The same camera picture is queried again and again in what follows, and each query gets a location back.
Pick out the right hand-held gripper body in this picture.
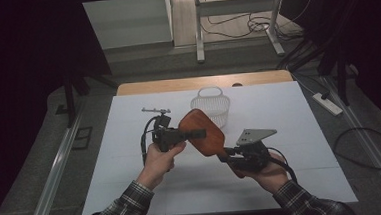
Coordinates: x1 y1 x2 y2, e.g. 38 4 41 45
235 126 280 173

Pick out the white table mat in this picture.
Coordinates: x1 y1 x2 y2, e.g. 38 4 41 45
72 77 359 215

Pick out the black stand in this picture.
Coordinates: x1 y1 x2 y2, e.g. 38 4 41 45
317 43 361 109
62 68 121 129

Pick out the tangle of floor cables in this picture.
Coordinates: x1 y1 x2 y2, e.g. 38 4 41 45
201 8 306 47

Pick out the metal floor rail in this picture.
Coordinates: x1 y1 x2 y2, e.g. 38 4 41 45
321 72 381 215
17 103 93 215

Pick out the wooden paddle hairbrush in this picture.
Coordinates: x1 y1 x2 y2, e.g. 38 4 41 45
177 105 247 183

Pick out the person's right hand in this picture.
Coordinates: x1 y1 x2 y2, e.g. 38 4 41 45
229 151 292 197

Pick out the white metal desk frame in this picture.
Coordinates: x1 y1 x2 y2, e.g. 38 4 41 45
192 0 292 65

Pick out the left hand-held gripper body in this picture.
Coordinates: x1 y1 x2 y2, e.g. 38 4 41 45
140 105 180 154

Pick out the person's left hand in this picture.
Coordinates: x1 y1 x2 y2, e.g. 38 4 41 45
134 140 190 192

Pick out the white plastic basket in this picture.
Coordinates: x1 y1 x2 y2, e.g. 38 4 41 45
188 85 233 131

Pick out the hand-held gripper cable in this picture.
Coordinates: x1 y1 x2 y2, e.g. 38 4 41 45
138 115 164 166
266 145 299 186

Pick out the black floor plate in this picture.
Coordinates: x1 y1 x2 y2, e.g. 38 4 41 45
70 126 95 151

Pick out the left hand-held gripper cable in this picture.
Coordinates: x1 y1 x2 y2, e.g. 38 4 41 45
138 115 164 166

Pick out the right hand-held gripper cable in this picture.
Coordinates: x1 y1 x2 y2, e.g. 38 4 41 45
266 145 299 186

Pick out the white power strip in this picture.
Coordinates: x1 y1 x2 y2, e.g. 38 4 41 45
311 90 344 118

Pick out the white cabinet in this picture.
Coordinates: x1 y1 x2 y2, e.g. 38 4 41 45
82 0 175 52

